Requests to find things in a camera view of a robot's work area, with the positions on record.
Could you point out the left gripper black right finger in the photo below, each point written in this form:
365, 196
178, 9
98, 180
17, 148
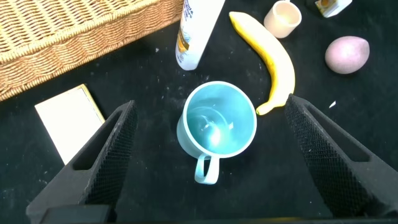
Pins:
335, 174

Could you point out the small beige cup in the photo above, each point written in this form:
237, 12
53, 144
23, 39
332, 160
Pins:
281, 20

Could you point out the playing card box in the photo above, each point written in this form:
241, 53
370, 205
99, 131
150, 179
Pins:
70, 121

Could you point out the white bottle with blue cap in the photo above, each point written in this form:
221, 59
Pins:
196, 34

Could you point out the pale pink egg-shaped ball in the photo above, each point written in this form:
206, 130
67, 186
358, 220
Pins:
346, 54

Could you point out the yellow banana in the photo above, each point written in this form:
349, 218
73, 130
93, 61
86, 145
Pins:
273, 59

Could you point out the white juice carton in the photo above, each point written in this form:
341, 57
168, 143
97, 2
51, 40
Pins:
332, 6

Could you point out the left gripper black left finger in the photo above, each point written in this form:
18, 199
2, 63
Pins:
109, 161

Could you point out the teal plastic mug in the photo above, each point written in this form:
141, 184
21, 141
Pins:
217, 121

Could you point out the small white scrap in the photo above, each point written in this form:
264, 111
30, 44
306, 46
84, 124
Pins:
332, 104

